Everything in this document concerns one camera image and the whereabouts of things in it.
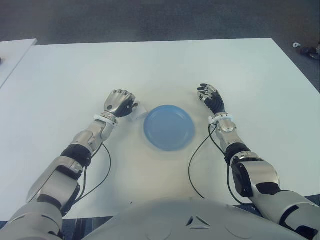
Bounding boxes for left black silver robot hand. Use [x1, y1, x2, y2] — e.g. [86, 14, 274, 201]
[103, 89, 139, 118]

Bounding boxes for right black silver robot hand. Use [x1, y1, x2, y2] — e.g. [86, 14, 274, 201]
[196, 83, 227, 115]

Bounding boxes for white charger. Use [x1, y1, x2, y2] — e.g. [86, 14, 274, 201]
[129, 105, 148, 121]

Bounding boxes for blue round plate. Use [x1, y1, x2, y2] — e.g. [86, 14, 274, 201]
[143, 104, 197, 152]

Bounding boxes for dark shoes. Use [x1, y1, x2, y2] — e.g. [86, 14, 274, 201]
[299, 46, 320, 60]

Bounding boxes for white neighbouring table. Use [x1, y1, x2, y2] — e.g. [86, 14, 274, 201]
[0, 38, 38, 88]

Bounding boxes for grey robot torso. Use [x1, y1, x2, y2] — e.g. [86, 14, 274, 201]
[82, 196, 305, 240]

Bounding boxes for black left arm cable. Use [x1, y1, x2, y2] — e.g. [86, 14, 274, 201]
[74, 143, 112, 204]

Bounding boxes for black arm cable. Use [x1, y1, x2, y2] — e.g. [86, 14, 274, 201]
[188, 123, 253, 206]
[74, 143, 112, 204]

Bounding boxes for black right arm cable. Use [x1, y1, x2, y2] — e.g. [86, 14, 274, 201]
[188, 123, 253, 206]

